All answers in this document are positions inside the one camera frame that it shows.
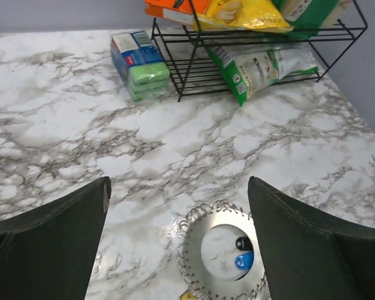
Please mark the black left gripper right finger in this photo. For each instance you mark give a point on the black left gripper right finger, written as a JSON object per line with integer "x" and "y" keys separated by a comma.
{"x": 308, "y": 253}

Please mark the black key tag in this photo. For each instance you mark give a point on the black key tag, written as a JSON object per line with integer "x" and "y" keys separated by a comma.
{"x": 244, "y": 244}

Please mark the yellow chips bag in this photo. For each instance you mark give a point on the yellow chips bag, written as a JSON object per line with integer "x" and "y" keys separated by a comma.
{"x": 253, "y": 15}

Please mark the brown green coffee bag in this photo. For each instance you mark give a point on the brown green coffee bag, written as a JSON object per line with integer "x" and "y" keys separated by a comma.
{"x": 306, "y": 17}

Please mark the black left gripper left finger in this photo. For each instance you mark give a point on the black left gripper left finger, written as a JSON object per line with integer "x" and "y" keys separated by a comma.
{"x": 49, "y": 252}

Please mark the orange razor package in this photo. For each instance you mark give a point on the orange razor package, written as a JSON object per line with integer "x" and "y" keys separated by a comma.
{"x": 181, "y": 11}

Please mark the blue key tag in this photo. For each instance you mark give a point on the blue key tag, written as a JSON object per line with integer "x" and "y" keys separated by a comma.
{"x": 244, "y": 261}

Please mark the yellow key tag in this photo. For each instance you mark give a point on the yellow key tag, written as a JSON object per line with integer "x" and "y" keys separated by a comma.
{"x": 187, "y": 296}

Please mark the black wire rack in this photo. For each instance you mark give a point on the black wire rack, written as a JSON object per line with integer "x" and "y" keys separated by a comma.
{"x": 202, "y": 62}

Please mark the green white snack bag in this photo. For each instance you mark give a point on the green white snack bag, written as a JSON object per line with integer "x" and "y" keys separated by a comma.
{"x": 248, "y": 69}

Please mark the green sponge pack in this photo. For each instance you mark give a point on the green sponge pack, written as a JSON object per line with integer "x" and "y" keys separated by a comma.
{"x": 139, "y": 64}

